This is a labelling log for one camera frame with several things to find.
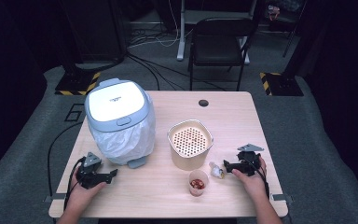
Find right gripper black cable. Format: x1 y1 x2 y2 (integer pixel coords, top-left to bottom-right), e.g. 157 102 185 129
244 159 270 200

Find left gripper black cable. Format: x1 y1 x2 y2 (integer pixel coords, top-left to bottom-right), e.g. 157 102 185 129
62 156 87 210

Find red date slices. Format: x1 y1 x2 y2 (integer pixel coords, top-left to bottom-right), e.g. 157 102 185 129
189 178 206 190

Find clear plastic cup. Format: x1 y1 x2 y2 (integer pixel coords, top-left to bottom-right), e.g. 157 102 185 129
187 169 210 197

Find black base with striped tape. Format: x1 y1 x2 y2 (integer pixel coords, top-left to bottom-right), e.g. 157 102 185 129
259 72 305 97
54 71 102 97

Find black folding chair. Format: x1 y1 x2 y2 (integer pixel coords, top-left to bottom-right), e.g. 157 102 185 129
187 17 256 91

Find white grey lidded trash can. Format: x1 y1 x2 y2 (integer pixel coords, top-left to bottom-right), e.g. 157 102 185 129
84 77 157 170

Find black cable beside table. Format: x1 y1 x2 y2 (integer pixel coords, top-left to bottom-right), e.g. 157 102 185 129
47 120 84 198

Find person's left hand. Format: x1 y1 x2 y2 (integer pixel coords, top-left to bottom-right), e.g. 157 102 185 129
69 167 108 206

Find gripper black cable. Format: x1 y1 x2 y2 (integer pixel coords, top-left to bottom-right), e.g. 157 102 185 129
244 159 270 200
62 156 87 210

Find black floor cables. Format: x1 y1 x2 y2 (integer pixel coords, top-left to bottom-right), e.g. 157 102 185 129
126 51 228 92

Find white desk frame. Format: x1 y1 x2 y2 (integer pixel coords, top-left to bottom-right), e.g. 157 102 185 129
176 0 258 65

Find beige strainer bucket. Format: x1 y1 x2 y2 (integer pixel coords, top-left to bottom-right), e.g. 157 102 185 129
167 119 214 172

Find metal stand with clutter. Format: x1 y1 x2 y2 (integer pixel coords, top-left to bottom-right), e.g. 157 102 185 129
265 0 308 59

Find crumpled clear wrapper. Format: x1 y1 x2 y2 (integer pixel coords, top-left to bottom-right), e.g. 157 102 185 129
208 161 226 179

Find black cabinet stand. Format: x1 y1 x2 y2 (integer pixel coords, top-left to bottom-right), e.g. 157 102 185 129
59 0 129 73

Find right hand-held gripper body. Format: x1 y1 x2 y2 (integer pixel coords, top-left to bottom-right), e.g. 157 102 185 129
236 143 265 177

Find person's right hand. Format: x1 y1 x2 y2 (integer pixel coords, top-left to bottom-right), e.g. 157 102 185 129
231 157 268 200

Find white plastic trash bag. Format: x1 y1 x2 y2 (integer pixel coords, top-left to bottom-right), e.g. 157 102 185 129
88 109 157 166

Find grey table clamp bracket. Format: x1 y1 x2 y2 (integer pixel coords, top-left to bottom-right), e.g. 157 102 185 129
44 192 68 203
269 192 294 203

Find white floor cable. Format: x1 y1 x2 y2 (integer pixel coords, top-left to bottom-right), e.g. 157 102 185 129
127 0 182 49

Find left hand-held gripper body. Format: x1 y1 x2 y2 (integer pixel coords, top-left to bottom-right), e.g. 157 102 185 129
75 151 113 189

